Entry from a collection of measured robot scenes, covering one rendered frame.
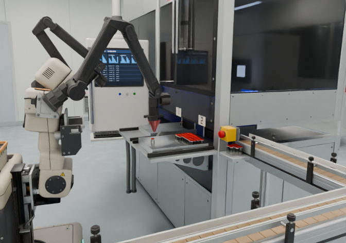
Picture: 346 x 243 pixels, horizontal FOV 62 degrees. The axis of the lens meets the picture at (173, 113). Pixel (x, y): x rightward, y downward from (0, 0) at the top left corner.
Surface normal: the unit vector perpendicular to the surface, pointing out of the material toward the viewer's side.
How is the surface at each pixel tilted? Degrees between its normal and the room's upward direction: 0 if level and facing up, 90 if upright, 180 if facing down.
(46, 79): 90
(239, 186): 90
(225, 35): 90
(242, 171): 90
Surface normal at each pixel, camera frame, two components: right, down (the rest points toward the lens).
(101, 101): 0.30, 0.17
